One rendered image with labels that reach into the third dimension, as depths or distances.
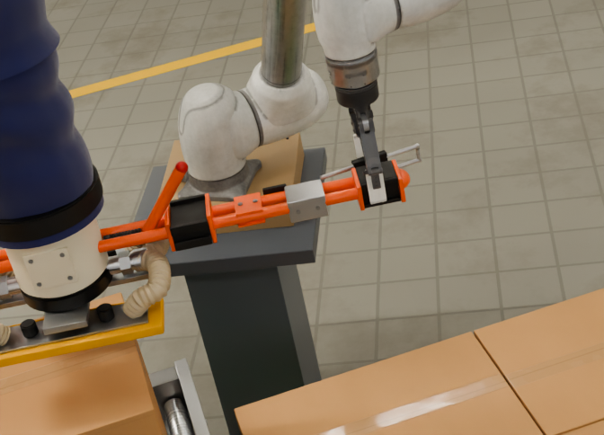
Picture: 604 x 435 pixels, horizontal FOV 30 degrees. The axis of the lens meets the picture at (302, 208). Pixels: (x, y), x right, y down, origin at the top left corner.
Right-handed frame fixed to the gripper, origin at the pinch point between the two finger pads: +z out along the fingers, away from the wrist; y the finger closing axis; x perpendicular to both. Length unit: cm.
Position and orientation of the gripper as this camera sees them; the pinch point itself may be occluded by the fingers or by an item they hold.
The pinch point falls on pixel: (371, 178)
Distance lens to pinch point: 208.0
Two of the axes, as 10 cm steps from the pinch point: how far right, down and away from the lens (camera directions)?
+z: 1.7, 8.3, 5.3
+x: 9.8, -2.1, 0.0
